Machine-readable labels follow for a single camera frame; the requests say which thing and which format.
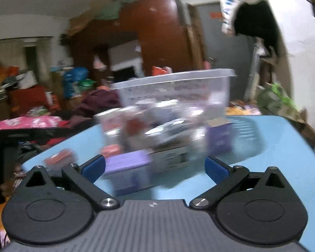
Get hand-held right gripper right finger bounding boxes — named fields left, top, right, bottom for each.
left=189, top=156, right=288, bottom=211

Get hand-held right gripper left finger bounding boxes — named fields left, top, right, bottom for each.
left=21, top=154, right=121, bottom=212

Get purple box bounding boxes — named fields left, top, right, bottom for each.
left=205, top=119, right=235, bottom=155
left=101, top=150, right=154, bottom=196

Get translucent plastic basket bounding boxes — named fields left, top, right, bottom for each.
left=111, top=68, right=238, bottom=126

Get orange small packet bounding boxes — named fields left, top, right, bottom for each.
left=43, top=148, right=78, bottom=167

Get brown cardboard box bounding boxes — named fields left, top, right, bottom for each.
left=147, top=144, right=192, bottom=175

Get yellow cloth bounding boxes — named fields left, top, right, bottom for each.
left=226, top=100, right=261, bottom=116

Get maroon cloth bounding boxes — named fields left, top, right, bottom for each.
left=73, top=89, right=121, bottom=118

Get pink floral blanket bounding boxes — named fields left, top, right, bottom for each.
left=0, top=115, right=66, bottom=130

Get blue plastic bag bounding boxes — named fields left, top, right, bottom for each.
left=62, top=67, right=90, bottom=100

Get green plastic bag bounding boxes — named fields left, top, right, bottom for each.
left=257, top=83, right=301, bottom=120

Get red cloth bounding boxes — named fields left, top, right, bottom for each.
left=8, top=85, right=53, bottom=116

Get brown cardboard piece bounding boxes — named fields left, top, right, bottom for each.
left=289, top=108, right=315, bottom=147

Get pink hanging bag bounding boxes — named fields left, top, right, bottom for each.
left=93, top=55, right=107, bottom=71

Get orange packets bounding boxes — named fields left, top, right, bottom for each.
left=150, top=66, right=173, bottom=77

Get grey door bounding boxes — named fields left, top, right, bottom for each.
left=192, top=3, right=256, bottom=104

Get brown wooden wardrobe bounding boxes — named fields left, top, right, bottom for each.
left=68, top=0, right=200, bottom=84

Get black hanging garment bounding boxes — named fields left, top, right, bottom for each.
left=234, top=1, right=281, bottom=57

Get white printed bag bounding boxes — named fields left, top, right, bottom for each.
left=218, top=0, right=268, bottom=35

